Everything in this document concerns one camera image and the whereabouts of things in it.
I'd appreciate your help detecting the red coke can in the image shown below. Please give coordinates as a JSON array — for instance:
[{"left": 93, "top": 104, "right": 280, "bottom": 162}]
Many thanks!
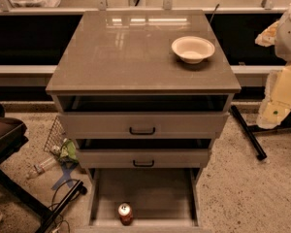
[{"left": 117, "top": 203, "right": 133, "bottom": 225}]

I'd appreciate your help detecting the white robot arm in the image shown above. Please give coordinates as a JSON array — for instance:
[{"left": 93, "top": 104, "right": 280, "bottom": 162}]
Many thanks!
[{"left": 255, "top": 3, "right": 291, "bottom": 129}]

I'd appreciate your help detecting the grey drawer cabinet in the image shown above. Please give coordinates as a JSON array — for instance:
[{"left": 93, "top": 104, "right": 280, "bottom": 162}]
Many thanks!
[{"left": 45, "top": 9, "right": 243, "bottom": 233}]

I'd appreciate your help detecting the open bottom drawer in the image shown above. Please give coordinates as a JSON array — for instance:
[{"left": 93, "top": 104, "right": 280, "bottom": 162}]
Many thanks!
[{"left": 76, "top": 168, "right": 211, "bottom": 233}]

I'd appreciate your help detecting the white paper bowl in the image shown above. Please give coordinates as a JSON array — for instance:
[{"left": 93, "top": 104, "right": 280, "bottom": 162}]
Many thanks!
[{"left": 172, "top": 36, "right": 215, "bottom": 64}]

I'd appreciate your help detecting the green chip bag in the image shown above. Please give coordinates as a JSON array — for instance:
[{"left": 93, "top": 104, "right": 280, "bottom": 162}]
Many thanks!
[{"left": 58, "top": 139, "right": 78, "bottom": 163}]

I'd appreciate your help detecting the clear plastic bottle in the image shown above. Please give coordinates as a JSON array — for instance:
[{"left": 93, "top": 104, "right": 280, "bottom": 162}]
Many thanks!
[{"left": 26, "top": 157, "right": 57, "bottom": 179}]

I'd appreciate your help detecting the dark chair seat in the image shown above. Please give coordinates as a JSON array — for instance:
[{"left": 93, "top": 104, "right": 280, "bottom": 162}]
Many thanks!
[{"left": 0, "top": 104, "right": 28, "bottom": 164}]

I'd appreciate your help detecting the black table leg left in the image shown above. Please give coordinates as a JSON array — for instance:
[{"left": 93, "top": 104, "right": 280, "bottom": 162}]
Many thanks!
[{"left": 0, "top": 169, "right": 87, "bottom": 233}]

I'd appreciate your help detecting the black table leg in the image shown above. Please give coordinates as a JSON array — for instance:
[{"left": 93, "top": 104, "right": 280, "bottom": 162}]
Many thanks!
[
  {"left": 230, "top": 106, "right": 291, "bottom": 161},
  {"left": 0, "top": 169, "right": 87, "bottom": 233}
]

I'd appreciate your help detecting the black table leg right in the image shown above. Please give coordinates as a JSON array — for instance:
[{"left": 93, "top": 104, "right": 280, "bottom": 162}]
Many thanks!
[{"left": 230, "top": 106, "right": 291, "bottom": 161}]

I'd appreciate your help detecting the top drawer with black handle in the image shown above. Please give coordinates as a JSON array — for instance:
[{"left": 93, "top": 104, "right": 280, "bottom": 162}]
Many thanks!
[{"left": 58, "top": 113, "right": 228, "bottom": 139}]

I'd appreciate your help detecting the drawer with black handle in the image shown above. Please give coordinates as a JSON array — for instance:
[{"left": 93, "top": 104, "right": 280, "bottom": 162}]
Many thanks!
[
  {"left": 77, "top": 149, "right": 210, "bottom": 168},
  {"left": 58, "top": 113, "right": 228, "bottom": 139}
]

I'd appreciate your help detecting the middle drawer with black handle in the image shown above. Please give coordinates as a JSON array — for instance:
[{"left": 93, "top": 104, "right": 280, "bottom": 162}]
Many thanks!
[{"left": 77, "top": 149, "right": 210, "bottom": 168}]

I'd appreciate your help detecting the wire mesh basket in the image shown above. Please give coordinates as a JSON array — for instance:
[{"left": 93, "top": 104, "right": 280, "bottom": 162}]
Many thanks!
[{"left": 44, "top": 117, "right": 66, "bottom": 152}]

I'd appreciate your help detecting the black cable on floor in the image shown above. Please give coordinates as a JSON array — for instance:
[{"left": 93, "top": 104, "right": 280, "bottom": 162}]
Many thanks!
[{"left": 48, "top": 178, "right": 82, "bottom": 233}]

